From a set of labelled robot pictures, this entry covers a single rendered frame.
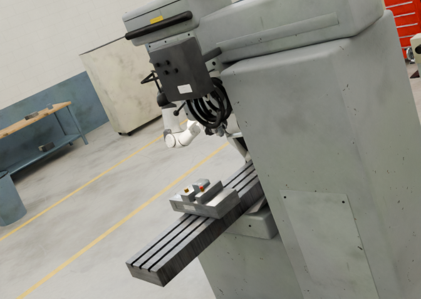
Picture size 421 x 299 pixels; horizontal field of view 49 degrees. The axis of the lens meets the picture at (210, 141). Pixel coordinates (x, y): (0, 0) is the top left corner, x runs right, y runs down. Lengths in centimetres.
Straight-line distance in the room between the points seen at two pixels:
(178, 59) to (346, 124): 62
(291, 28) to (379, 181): 60
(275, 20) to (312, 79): 28
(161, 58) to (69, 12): 886
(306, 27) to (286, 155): 46
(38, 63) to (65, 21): 111
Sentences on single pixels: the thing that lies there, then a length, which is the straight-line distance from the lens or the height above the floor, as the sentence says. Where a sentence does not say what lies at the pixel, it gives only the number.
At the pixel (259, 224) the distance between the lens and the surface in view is 219.
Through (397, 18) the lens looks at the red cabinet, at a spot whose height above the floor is 63.
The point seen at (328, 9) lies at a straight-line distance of 158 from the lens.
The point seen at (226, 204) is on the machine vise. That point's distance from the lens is 212.
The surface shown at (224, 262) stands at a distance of 261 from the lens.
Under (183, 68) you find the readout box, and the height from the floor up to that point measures 163.
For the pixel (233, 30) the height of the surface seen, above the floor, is 168.
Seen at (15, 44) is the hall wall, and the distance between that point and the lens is 995.
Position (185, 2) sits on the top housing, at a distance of 193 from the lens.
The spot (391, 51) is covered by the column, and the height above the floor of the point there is 143.
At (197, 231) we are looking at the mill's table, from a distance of 209.
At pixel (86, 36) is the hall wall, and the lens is 1063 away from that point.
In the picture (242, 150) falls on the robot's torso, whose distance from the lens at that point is 316.
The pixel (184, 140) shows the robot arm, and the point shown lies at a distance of 259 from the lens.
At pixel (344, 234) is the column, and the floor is 88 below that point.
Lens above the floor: 186
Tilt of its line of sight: 17 degrees down
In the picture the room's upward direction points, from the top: 22 degrees counter-clockwise
